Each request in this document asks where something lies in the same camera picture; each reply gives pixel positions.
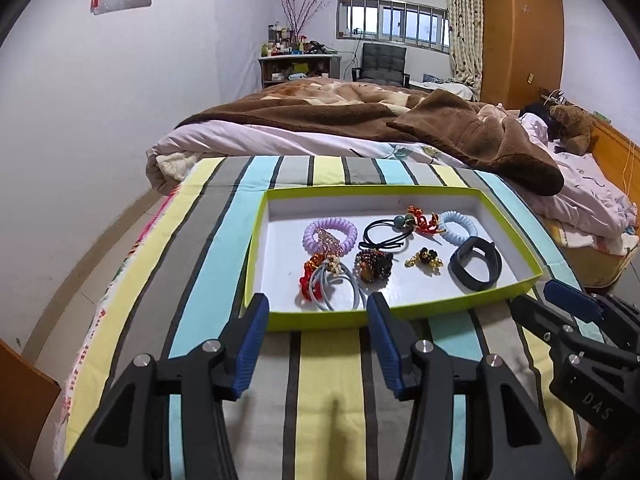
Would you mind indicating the grey shelf desk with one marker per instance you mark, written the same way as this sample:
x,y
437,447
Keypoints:
x,y
280,67

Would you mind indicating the wooden wardrobe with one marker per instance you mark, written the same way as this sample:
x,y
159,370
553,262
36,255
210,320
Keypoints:
x,y
520,35

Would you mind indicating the green-rimmed white box tray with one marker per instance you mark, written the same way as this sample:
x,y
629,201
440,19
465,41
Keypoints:
x,y
397,294

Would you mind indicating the patterned curtain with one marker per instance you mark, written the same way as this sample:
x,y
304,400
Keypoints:
x,y
465,25

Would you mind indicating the pale pink quilt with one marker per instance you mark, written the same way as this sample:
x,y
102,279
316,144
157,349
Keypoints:
x,y
240,140

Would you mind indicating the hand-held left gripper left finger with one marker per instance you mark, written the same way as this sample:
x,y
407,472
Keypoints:
x,y
252,340

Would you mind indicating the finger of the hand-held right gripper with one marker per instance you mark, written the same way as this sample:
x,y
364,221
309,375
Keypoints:
x,y
570,300
590,385

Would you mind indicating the red beaded tassel charm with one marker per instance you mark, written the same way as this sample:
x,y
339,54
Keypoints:
x,y
307,280

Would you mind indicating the pile of clothes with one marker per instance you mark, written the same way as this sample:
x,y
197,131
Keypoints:
x,y
445,85

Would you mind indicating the gold black flower brooch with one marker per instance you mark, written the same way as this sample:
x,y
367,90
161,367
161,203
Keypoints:
x,y
426,256

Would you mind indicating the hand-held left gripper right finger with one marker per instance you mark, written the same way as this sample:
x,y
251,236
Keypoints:
x,y
385,345

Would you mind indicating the dried flower branches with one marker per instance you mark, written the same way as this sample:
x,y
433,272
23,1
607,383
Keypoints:
x,y
302,12

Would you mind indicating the striped bed sheet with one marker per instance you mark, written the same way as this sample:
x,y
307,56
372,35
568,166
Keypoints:
x,y
325,370

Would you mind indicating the brown beaded scrunchie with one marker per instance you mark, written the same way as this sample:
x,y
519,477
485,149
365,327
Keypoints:
x,y
375,262

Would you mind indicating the black wristband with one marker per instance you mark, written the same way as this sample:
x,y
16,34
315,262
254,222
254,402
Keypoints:
x,y
461,272

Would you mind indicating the wooden furniture edge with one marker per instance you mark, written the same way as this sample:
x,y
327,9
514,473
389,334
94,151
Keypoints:
x,y
25,395

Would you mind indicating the black office chair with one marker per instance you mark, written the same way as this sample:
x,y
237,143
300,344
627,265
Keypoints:
x,y
382,60

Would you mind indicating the cluster of bottles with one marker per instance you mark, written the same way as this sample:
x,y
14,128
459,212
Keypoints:
x,y
285,42

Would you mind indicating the pink crystal hair clip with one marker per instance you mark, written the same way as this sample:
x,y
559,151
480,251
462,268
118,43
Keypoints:
x,y
331,240

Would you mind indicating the red knotted bead ornament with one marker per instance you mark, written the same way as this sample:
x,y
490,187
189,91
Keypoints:
x,y
425,224

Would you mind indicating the brown teddy bear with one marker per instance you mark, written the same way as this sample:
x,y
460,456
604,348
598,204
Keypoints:
x,y
572,125

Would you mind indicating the brown fleece blanket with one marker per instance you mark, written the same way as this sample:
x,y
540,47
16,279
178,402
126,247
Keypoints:
x,y
310,110

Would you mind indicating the barred window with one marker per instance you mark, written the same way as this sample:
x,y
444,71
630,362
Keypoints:
x,y
395,22

